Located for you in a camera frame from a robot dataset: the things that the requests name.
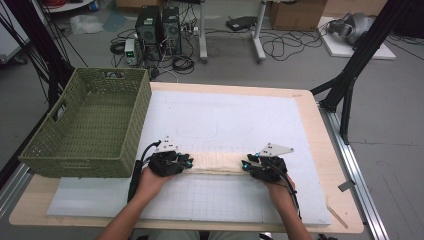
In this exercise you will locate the white desk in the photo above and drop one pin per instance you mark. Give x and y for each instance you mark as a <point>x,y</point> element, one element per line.
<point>233,30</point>

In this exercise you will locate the black computer tower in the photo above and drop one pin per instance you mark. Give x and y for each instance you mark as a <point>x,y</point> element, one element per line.
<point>148,31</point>
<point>171,30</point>

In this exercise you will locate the person's left hand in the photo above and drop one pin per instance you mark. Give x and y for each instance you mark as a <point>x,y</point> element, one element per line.
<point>150,185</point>

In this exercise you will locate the grey metal bracket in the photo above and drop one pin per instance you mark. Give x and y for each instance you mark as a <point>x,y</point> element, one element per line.
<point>346,185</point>

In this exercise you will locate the green woven basket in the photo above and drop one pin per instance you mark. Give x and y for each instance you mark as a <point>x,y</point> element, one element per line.
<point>90,126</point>

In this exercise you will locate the thin wooden stick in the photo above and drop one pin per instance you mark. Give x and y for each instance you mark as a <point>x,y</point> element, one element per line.
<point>337,213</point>

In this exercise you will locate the black aluminium frame post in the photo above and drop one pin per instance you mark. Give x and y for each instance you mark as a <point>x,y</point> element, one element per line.
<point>360,56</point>
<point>43,56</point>

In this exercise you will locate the white grid mat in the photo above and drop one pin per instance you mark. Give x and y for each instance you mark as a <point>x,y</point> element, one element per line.
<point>226,120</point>

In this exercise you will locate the white power supply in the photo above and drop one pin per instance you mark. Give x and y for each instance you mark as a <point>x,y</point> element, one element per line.
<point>130,51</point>

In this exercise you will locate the cream printed cloth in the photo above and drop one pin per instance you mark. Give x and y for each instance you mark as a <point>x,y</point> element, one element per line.
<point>218,163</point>

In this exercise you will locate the aluminium floor rail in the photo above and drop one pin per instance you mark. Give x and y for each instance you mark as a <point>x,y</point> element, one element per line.
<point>360,186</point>
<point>13,191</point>

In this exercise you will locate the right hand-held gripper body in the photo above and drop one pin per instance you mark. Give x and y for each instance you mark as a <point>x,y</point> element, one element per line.
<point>271,168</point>

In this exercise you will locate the clear plastic bag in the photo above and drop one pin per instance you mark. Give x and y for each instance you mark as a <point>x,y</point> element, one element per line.
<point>86,25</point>

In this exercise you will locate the white floor board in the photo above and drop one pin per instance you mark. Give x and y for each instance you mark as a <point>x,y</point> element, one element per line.
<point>340,50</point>

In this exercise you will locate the large cardboard box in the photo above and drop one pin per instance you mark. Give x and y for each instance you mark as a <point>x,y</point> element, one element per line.
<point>296,15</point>

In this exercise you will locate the grey robot device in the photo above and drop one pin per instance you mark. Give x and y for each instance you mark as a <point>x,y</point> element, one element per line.
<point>351,28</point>

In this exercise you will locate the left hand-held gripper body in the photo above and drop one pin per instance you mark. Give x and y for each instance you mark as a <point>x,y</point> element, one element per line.
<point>165,163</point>

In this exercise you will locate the person's right hand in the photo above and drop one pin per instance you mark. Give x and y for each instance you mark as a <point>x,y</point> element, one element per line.
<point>281,191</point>

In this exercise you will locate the flat black box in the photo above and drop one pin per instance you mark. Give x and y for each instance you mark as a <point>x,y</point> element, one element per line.
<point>240,23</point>

